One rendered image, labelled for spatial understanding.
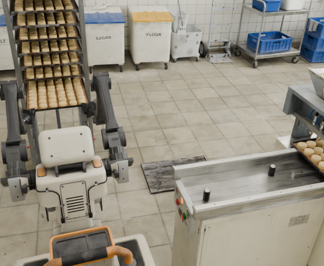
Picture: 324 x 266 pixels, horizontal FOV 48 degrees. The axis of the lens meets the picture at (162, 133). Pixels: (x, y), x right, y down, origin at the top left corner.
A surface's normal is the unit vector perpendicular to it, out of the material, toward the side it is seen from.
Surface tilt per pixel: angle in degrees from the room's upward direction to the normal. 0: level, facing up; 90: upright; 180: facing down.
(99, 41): 94
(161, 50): 94
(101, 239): 0
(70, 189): 82
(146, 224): 0
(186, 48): 96
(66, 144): 47
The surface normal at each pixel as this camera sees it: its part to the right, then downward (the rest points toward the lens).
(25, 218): 0.04, -0.84
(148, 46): 0.18, 0.56
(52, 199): 0.31, 0.39
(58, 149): 0.25, -0.19
